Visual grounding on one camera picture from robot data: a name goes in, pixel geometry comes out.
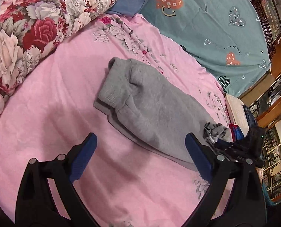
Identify red rose floral bolster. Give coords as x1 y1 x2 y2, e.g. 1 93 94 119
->
0 0 118 117

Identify cream quilted pillow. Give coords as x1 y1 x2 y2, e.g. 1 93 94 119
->
225 93 249 136

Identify teal heart print quilt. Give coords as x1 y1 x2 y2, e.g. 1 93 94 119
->
140 0 271 97

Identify grey sweatpants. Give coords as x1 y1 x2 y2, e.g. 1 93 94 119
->
94 58 232 171

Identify red and blue garment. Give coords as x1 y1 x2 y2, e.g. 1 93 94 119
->
229 124 244 142

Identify dark navy patterned cloth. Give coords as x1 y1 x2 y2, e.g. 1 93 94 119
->
243 104 258 128

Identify wooden display cabinet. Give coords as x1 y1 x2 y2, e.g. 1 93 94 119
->
241 0 281 201

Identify pink floral bed sheet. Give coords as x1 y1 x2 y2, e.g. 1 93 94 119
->
0 14 229 226

